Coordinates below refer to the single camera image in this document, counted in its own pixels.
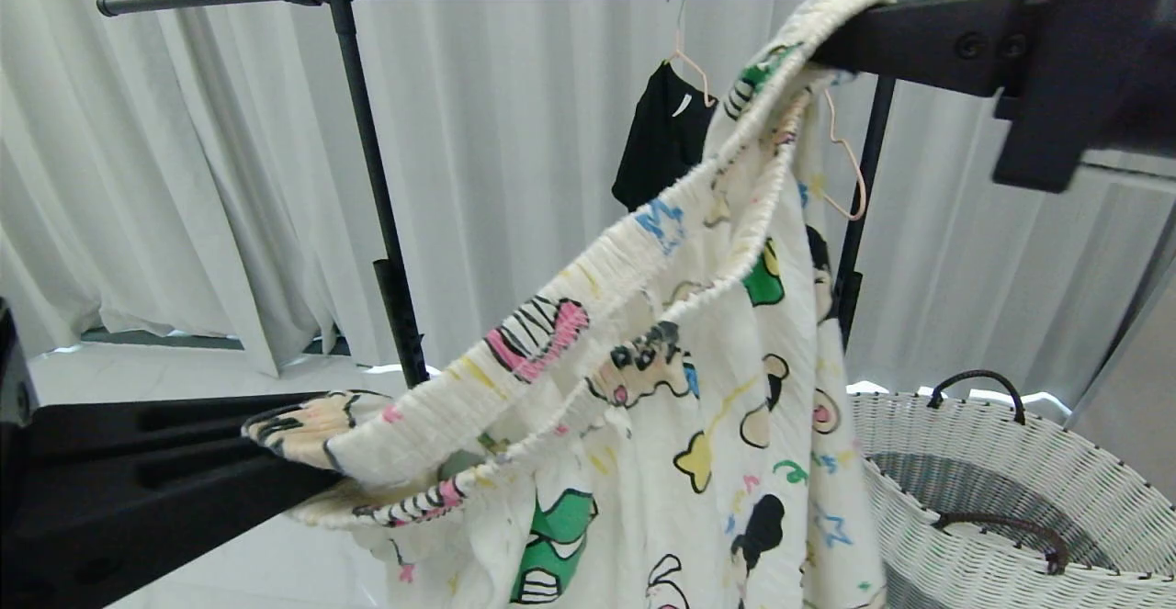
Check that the black t-shirt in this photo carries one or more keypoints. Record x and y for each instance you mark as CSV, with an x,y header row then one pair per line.
x,y
657,150

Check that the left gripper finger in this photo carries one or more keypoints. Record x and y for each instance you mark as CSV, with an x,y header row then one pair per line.
x,y
110,545
92,434

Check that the white curtain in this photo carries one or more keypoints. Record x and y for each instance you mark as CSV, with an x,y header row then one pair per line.
x,y
505,131

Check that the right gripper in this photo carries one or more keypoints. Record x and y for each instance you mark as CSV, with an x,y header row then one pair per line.
x,y
1102,58

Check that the cream printed garment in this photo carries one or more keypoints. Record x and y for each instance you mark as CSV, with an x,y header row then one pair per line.
x,y
643,517

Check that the pink clothes hanger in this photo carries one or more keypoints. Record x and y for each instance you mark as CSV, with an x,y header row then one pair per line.
x,y
681,12
862,191

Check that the white laundry basket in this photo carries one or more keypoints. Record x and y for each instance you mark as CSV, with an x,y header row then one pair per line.
x,y
1011,462

